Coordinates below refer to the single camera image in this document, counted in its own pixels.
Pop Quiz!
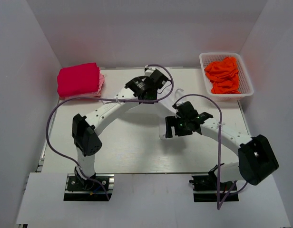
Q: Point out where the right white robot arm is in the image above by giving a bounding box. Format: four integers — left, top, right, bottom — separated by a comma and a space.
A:
165, 102, 279, 190

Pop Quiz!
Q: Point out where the white t shirt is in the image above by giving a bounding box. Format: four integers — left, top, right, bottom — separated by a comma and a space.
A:
101, 88, 185, 141

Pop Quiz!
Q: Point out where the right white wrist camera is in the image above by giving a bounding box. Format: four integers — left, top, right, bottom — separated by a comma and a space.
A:
172, 104, 183, 118

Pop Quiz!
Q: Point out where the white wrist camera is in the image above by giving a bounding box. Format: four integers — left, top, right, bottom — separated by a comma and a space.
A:
144, 66, 156, 77
172, 104, 183, 118

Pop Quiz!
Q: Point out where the orange t shirt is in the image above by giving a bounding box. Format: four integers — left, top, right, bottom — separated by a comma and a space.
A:
205, 57, 240, 94

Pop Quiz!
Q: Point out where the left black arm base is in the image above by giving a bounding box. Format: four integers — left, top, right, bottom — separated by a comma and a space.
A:
63, 174, 115, 202

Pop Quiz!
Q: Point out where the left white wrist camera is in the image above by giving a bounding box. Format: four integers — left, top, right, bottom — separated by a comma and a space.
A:
144, 66, 156, 77

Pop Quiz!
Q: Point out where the folded magenta t shirt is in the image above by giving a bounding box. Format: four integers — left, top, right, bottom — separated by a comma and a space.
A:
57, 62, 100, 98

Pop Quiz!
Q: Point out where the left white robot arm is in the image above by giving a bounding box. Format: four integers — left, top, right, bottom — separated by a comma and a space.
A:
72, 69, 168, 190

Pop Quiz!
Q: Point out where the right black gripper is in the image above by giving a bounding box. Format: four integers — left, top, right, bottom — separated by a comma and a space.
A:
166, 115, 193, 138

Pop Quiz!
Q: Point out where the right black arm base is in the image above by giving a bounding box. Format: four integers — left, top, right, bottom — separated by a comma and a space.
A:
189, 165, 239, 202

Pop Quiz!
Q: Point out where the white plastic basket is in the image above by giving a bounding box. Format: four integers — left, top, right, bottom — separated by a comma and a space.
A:
199, 52, 254, 101

